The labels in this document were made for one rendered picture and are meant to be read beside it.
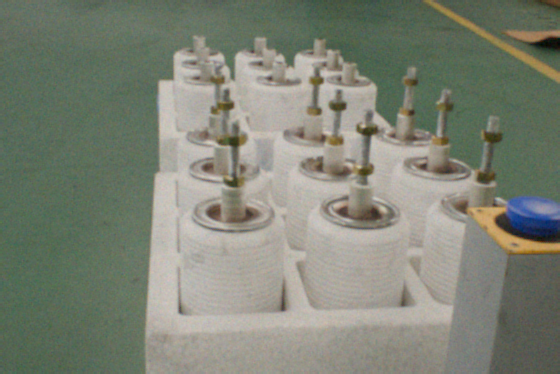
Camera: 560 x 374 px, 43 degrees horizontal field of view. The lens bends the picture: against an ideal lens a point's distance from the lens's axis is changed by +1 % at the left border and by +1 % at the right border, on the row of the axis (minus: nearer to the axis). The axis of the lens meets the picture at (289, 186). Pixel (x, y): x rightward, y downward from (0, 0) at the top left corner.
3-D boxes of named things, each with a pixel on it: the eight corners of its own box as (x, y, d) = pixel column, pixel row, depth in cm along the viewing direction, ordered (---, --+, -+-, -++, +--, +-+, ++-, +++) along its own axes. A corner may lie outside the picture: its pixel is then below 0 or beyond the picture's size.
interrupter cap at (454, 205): (422, 205, 69) (423, 198, 69) (481, 194, 73) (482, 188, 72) (475, 235, 63) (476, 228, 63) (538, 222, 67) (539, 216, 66)
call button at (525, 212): (546, 220, 51) (551, 194, 51) (575, 244, 48) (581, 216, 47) (493, 221, 51) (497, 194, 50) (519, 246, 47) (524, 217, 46)
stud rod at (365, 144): (369, 190, 65) (376, 110, 62) (359, 191, 64) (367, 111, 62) (363, 186, 66) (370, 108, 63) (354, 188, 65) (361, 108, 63)
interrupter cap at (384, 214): (307, 204, 68) (307, 197, 68) (377, 197, 71) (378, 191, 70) (337, 236, 61) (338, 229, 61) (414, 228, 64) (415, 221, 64)
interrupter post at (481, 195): (460, 210, 68) (465, 178, 67) (479, 207, 69) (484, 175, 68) (478, 220, 66) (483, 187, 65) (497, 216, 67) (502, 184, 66)
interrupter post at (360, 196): (342, 212, 67) (344, 179, 65) (365, 209, 67) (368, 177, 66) (352, 222, 65) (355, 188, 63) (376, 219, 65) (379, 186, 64)
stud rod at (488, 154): (475, 192, 68) (487, 115, 65) (485, 192, 68) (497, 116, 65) (478, 196, 67) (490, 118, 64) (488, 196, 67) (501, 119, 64)
